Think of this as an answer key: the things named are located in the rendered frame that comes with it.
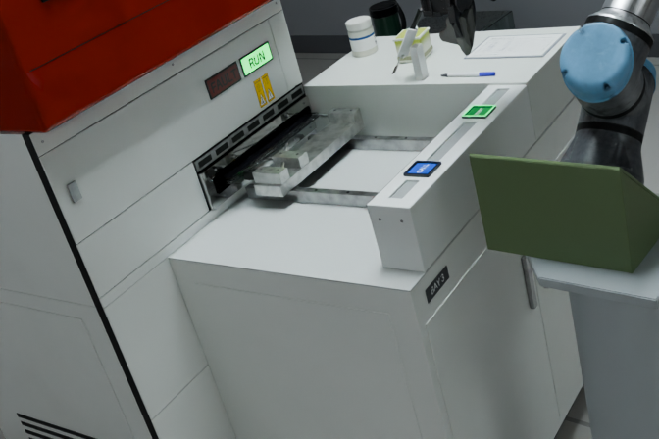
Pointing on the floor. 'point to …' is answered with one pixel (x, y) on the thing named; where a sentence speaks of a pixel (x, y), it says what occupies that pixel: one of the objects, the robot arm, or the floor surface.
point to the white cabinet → (394, 344)
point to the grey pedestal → (614, 341)
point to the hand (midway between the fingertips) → (470, 48)
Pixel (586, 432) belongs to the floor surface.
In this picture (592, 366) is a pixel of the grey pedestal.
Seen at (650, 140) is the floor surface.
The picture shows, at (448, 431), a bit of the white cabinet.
